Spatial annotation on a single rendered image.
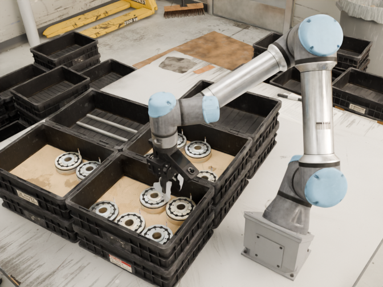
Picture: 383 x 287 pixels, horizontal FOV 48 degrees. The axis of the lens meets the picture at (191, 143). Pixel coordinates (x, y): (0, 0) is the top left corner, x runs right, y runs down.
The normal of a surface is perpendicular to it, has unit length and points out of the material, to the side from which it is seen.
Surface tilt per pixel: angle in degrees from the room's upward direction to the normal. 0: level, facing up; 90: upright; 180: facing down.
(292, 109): 0
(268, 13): 90
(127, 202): 0
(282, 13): 90
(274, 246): 90
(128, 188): 0
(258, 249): 90
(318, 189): 64
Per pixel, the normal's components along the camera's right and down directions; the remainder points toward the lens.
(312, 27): 0.11, -0.07
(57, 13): 0.76, 0.38
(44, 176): -0.03, -0.79
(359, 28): -0.61, 0.56
